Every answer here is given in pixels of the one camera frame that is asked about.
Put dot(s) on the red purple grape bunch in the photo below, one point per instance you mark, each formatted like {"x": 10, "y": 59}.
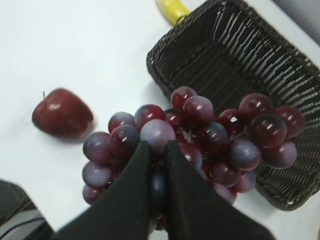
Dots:
{"x": 225, "y": 150}

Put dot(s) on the dark woven wicker basket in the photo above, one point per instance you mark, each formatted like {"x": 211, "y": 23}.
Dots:
{"x": 225, "y": 50}

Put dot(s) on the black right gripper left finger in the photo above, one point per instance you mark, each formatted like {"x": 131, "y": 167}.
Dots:
{"x": 122, "y": 211}

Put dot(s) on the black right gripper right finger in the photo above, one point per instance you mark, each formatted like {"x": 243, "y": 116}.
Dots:
{"x": 194, "y": 211}

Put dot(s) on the grey striped object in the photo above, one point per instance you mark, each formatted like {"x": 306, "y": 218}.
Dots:
{"x": 20, "y": 219}

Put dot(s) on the yellow banana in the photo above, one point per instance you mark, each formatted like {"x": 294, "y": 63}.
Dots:
{"x": 172, "y": 10}

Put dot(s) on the dark red apple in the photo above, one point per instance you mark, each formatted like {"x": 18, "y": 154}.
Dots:
{"x": 62, "y": 114}

